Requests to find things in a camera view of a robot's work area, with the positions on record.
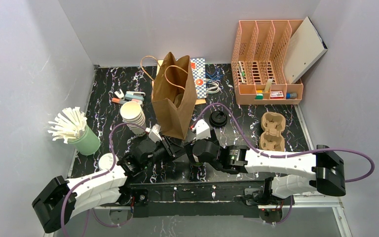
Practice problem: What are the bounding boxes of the cardboard cup carrier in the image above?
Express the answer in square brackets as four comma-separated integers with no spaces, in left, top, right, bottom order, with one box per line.
[259,112,286,152]

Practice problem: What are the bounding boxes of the brown paper bag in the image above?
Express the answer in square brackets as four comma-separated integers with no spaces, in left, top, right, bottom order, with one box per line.
[143,52,197,140]

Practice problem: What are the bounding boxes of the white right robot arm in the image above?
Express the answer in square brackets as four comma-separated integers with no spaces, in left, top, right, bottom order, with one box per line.
[185,120,346,199]

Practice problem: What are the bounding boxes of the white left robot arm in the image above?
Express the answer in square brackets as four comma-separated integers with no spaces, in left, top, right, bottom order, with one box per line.
[32,129,185,234]

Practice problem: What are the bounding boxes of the black coffee cup lid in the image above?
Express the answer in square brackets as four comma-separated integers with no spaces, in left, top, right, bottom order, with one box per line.
[209,111,227,128]

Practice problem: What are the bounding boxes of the stack of white lids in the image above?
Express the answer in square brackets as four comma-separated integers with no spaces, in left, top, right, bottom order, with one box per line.
[120,101,147,136]

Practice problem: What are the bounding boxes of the orange file organizer rack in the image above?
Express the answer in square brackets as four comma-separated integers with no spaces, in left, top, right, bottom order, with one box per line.
[231,20,303,105]

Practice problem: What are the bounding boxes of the checkered paper sheet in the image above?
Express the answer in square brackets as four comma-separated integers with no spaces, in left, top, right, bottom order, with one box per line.
[190,58,207,99]

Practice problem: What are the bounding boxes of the green cup of stirrers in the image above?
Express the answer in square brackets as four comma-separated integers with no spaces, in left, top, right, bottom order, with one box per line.
[47,107,101,156]

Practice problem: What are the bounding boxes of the white folder board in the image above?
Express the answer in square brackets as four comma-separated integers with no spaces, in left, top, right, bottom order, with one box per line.
[283,17,328,84]

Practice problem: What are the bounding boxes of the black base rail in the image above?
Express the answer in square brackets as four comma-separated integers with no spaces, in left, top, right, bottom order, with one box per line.
[120,180,290,209]

